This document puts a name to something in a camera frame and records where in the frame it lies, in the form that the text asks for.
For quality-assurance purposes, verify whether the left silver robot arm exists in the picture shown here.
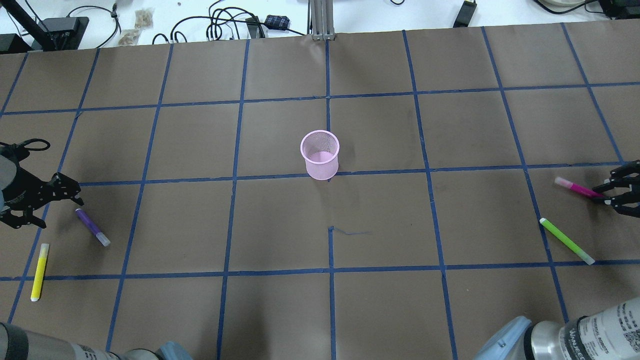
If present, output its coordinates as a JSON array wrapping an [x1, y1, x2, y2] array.
[[0, 137, 191, 360]]

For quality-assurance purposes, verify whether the black camera stand base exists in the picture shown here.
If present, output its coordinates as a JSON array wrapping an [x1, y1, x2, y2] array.
[[0, 16, 90, 55]]

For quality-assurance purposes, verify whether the pink mesh cup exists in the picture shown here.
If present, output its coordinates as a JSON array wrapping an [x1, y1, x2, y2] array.
[[299, 130, 340, 181]]

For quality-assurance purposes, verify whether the yellow pen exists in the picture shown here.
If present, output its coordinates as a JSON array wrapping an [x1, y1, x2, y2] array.
[[30, 243, 50, 302]]

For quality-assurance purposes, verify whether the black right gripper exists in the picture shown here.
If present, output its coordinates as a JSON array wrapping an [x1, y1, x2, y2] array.
[[592, 160, 640, 218]]

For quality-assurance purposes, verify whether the purple pen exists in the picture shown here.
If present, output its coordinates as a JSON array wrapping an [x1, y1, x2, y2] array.
[[74, 208, 111, 248]]

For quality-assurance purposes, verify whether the small bag of parts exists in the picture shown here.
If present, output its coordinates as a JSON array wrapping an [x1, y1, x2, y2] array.
[[134, 7, 154, 30]]

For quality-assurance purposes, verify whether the aluminium frame post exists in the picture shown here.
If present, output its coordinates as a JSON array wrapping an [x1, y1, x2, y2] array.
[[307, 0, 336, 41]]

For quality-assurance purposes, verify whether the black power adapter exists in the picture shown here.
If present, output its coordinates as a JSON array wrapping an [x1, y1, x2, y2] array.
[[452, 0, 477, 28]]

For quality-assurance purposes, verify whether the green pen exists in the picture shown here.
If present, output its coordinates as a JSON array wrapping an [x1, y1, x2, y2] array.
[[538, 218, 595, 265]]

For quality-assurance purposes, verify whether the pink pen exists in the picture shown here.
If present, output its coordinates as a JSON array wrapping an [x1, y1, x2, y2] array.
[[554, 177, 604, 199]]

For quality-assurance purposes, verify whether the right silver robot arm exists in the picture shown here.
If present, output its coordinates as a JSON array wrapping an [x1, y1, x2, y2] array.
[[475, 160, 640, 360]]

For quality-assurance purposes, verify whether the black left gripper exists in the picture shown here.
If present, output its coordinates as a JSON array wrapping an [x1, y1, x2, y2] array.
[[0, 170, 85, 229]]

